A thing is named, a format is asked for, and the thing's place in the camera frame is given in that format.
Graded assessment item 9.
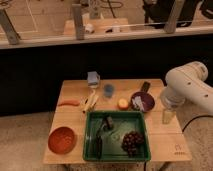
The green plastic tray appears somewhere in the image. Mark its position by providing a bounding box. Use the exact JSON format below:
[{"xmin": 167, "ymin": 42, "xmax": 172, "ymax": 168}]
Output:
[{"xmin": 83, "ymin": 111, "xmax": 151, "ymax": 162}]

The black cable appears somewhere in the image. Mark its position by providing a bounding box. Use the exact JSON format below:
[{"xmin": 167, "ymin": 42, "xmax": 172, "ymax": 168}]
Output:
[{"xmin": 181, "ymin": 114, "xmax": 213, "ymax": 133}]

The purple bowl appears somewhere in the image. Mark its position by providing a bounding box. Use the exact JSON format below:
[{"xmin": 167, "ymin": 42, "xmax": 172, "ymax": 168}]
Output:
[{"xmin": 130, "ymin": 91, "xmax": 155, "ymax": 113}]

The orange carrot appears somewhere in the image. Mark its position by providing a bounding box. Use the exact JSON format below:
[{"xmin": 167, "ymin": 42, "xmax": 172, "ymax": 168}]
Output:
[{"xmin": 57, "ymin": 100, "xmax": 80, "ymax": 106}]

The yellow red apple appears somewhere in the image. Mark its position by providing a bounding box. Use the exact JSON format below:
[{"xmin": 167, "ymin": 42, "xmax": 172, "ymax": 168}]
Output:
[{"xmin": 117, "ymin": 98, "xmax": 129, "ymax": 110}]

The dark purple grape bunch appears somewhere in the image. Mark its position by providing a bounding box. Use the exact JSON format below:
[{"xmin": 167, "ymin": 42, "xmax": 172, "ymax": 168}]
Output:
[{"xmin": 121, "ymin": 131, "xmax": 144, "ymax": 157}]

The orange plastic bowl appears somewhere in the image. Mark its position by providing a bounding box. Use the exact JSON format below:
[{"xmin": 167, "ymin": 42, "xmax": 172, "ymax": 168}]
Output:
[{"xmin": 48, "ymin": 127, "xmax": 77, "ymax": 155}]

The white crumpled item in bowl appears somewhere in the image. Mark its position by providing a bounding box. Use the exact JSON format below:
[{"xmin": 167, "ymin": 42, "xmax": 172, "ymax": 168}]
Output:
[{"xmin": 133, "ymin": 96, "xmax": 144, "ymax": 111}]

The peeled banana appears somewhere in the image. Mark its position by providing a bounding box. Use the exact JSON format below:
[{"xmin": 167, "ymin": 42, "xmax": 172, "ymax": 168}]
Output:
[{"xmin": 83, "ymin": 92, "xmax": 99, "ymax": 113}]

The blue white sponge block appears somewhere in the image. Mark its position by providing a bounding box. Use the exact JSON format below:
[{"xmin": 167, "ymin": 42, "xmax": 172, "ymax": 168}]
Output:
[{"xmin": 87, "ymin": 71, "xmax": 100, "ymax": 88}]

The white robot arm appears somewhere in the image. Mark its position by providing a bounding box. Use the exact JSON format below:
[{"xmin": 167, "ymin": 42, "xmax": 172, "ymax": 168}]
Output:
[{"xmin": 160, "ymin": 61, "xmax": 213, "ymax": 124}]

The black tool in tray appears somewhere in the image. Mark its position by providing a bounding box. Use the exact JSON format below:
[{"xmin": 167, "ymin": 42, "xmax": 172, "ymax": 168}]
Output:
[{"xmin": 95, "ymin": 115, "xmax": 114, "ymax": 159}]

